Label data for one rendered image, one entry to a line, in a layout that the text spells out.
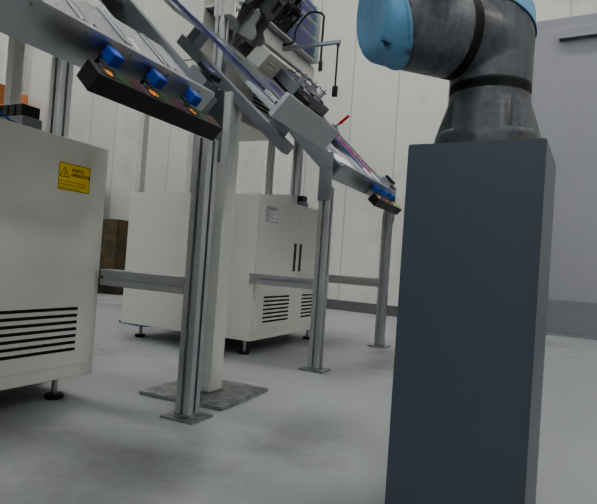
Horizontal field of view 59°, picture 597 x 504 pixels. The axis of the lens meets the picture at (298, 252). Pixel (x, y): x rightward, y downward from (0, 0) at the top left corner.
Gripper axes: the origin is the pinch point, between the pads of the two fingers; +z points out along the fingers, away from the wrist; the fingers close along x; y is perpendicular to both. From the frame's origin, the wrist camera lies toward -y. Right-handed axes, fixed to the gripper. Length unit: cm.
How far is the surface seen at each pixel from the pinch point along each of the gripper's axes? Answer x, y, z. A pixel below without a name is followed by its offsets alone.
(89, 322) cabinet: -3, 22, 72
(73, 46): -37.9, 6.4, 15.3
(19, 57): -1, -51, 46
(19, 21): -47, 6, 15
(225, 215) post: 20.6, 17.2, 36.1
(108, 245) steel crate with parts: 222, -147, 213
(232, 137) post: 21.5, 2.4, 20.9
